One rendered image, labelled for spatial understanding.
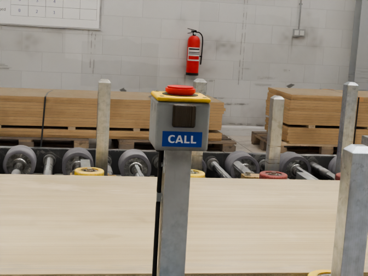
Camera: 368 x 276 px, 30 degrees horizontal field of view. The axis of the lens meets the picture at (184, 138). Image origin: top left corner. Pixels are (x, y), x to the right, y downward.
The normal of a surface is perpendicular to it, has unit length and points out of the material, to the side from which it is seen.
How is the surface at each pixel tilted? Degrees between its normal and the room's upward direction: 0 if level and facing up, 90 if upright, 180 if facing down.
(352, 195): 90
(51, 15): 90
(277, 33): 90
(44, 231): 0
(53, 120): 90
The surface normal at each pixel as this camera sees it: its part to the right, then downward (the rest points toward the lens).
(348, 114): 0.16, 0.17
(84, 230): 0.06, -0.99
